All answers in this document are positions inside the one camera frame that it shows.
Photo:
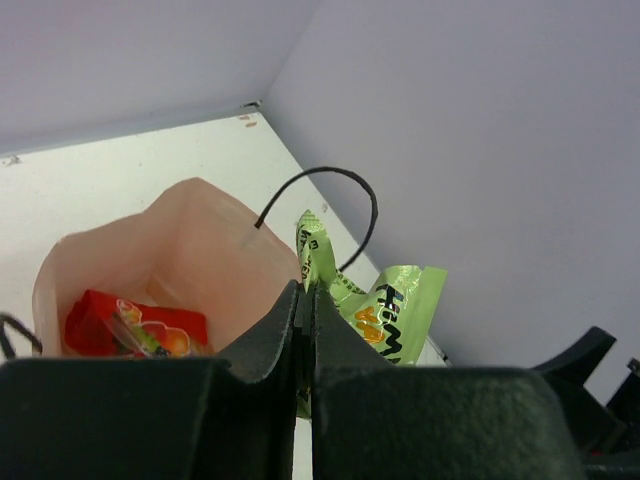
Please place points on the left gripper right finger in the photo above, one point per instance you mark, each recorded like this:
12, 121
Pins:
374, 420

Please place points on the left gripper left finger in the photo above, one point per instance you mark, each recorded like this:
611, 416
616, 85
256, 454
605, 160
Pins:
229, 416

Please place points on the red gummy candy bag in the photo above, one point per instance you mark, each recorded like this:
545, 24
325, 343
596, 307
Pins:
105, 325

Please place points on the green candy packet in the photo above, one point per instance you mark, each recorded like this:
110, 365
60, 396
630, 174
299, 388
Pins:
394, 316

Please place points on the orange paper bag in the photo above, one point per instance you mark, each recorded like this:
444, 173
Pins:
194, 248

